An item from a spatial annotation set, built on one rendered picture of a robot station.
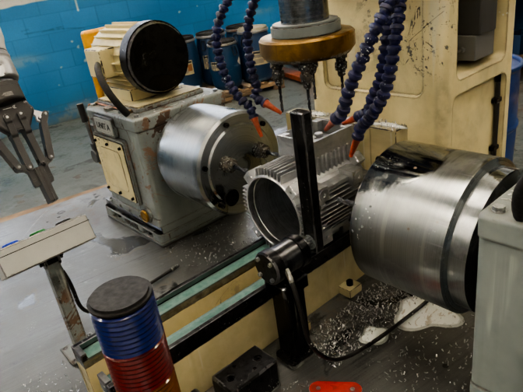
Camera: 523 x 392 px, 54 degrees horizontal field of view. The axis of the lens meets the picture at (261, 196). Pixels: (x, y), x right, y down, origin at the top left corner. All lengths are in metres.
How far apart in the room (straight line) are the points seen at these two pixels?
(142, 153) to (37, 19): 5.23
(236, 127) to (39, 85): 5.43
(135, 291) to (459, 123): 0.85
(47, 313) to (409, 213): 0.87
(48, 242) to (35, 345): 0.30
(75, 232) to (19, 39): 5.50
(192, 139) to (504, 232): 0.73
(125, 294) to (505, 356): 0.51
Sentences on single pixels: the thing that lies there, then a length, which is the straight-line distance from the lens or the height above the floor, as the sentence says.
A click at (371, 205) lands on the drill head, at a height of 1.10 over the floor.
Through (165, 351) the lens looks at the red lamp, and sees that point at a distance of 0.52.
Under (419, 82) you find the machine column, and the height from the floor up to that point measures 1.20.
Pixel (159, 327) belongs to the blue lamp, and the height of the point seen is 1.18.
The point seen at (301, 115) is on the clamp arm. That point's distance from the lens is 0.80.
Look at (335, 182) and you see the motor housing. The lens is 1.00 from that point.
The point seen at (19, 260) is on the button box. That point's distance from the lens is 1.00.
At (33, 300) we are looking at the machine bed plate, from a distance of 1.39.
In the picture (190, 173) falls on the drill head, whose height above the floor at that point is 1.06.
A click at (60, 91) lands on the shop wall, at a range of 6.57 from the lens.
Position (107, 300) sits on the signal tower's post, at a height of 1.22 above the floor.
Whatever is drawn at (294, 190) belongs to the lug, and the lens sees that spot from 0.94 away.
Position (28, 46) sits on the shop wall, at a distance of 6.47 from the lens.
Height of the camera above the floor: 1.48
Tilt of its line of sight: 25 degrees down
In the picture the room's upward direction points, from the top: 9 degrees counter-clockwise
